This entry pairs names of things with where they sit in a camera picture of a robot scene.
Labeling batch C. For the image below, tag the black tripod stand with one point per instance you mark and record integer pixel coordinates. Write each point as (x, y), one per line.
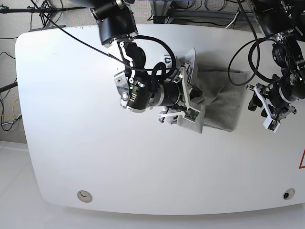
(46, 11)

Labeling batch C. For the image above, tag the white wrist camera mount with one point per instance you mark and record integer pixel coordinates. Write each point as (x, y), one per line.
(190, 110)

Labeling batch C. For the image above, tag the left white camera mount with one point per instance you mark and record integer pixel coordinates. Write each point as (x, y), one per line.
(273, 120)

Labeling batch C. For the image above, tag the grey T-shirt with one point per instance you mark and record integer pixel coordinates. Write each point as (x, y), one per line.
(219, 100)

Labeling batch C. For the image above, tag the table grommet hole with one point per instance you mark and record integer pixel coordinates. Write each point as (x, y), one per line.
(84, 196)
(288, 194)

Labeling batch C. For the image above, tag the aluminium frame stand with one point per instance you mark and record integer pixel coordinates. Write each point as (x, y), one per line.
(167, 11)

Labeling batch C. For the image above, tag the left table grommet hole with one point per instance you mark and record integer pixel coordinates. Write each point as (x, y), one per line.
(84, 196)

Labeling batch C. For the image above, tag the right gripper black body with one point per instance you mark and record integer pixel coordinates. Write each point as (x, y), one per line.
(173, 94)

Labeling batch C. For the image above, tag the red triangle warning sticker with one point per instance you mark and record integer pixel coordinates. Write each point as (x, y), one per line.
(302, 162)

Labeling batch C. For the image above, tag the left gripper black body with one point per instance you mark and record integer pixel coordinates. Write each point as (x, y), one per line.
(275, 98)

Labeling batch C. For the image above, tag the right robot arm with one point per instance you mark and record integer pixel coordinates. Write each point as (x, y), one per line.
(138, 87)

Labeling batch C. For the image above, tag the right table grommet hole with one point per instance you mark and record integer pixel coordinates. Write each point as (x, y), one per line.
(288, 194)

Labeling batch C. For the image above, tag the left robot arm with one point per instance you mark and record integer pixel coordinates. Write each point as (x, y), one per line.
(279, 22)

